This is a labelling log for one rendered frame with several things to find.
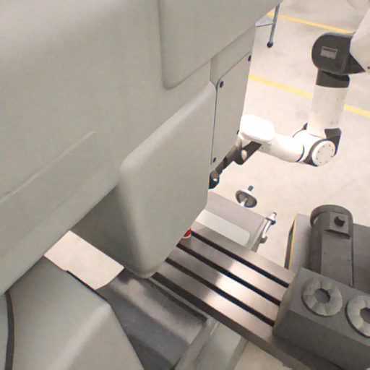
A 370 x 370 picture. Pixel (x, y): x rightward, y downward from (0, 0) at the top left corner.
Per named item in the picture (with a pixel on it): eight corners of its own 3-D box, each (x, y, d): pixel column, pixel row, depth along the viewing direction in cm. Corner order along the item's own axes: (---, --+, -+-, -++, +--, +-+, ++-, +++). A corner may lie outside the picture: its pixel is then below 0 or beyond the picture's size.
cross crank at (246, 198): (238, 195, 162) (241, 180, 153) (259, 204, 158) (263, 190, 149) (222, 216, 153) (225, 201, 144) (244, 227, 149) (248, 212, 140)
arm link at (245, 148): (222, 128, 79) (246, 108, 84) (201, 143, 88) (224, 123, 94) (248, 164, 80) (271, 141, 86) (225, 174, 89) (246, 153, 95)
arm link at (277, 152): (255, 148, 96) (300, 162, 104) (272, 160, 88) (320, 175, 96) (269, 115, 93) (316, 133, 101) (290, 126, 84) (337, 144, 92)
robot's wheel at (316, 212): (344, 232, 164) (359, 209, 149) (344, 240, 161) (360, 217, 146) (305, 222, 168) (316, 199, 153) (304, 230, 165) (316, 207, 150)
